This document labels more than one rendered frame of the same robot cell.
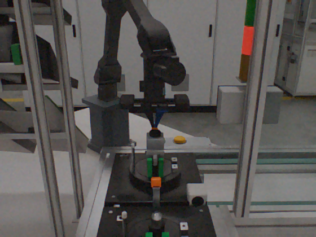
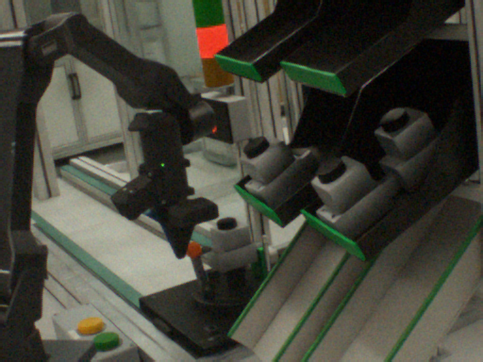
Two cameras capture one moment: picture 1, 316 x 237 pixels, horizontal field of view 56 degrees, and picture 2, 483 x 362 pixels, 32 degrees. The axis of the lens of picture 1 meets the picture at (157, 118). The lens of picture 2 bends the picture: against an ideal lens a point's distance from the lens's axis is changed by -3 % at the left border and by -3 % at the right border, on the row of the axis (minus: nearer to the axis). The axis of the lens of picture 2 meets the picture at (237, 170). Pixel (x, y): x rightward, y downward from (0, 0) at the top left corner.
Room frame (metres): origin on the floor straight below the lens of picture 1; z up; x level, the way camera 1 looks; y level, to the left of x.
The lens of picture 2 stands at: (1.19, 1.12, 1.50)
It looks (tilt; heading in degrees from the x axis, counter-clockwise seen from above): 15 degrees down; 245
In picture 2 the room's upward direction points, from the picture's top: 9 degrees counter-clockwise
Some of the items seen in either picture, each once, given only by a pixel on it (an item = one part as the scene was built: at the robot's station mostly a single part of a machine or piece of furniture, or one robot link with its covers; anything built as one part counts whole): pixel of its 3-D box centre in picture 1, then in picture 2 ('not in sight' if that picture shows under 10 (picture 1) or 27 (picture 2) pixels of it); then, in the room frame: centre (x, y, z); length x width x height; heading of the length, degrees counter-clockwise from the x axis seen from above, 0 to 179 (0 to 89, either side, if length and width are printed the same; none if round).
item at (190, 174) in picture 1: (155, 176); (239, 302); (0.69, 0.01, 0.96); 0.24 x 0.24 x 0.02; 1
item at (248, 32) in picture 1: (256, 40); (213, 41); (0.58, -0.19, 1.33); 0.05 x 0.05 x 0.05
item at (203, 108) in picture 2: (163, 57); (172, 108); (0.74, -0.02, 1.27); 0.12 x 0.08 x 0.11; 31
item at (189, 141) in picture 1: (179, 149); (95, 345); (0.91, -0.08, 0.93); 0.21 x 0.07 x 0.06; 91
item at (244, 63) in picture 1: (253, 66); (217, 70); (0.58, -0.19, 1.28); 0.05 x 0.05 x 0.05
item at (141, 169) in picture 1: (154, 170); (237, 290); (0.69, 0.01, 0.98); 0.14 x 0.14 x 0.02
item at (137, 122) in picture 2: (154, 63); (158, 131); (0.78, 0.01, 1.25); 0.09 x 0.06 x 0.07; 31
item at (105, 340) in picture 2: not in sight; (107, 343); (0.91, -0.01, 0.96); 0.04 x 0.04 x 0.02
